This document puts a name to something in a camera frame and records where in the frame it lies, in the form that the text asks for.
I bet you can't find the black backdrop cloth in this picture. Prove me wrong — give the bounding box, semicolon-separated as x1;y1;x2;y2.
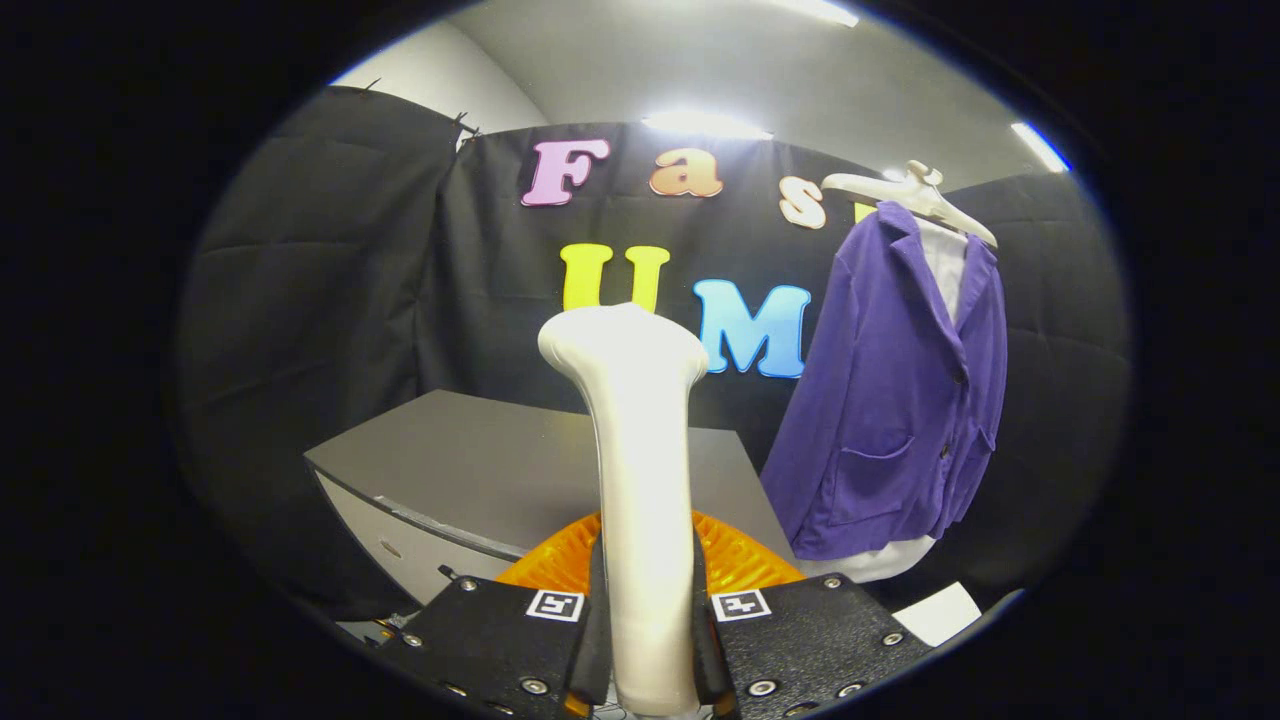
175;85;1133;621

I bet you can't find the purple corduroy jacket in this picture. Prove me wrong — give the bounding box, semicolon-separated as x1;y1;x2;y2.
760;203;1009;563

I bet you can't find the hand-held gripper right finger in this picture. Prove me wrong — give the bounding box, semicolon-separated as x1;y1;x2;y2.
690;512;936;720

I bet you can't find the long ceiling light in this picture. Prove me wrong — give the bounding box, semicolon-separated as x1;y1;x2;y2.
642;110;773;141

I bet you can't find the grey drawer cabinet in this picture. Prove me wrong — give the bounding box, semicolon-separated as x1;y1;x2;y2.
303;388;801;641

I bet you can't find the white garment steamer head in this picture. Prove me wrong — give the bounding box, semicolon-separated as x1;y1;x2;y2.
538;303;709;719

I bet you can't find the white plastic clothes hanger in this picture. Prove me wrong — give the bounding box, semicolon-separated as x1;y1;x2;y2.
822;160;999;249

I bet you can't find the white paper sheet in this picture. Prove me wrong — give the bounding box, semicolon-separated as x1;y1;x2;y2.
890;582;983;648

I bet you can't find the white padded garment form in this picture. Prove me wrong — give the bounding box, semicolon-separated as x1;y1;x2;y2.
800;225;969;584

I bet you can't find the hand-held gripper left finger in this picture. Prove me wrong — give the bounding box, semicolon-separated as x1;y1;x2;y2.
372;512;613;720

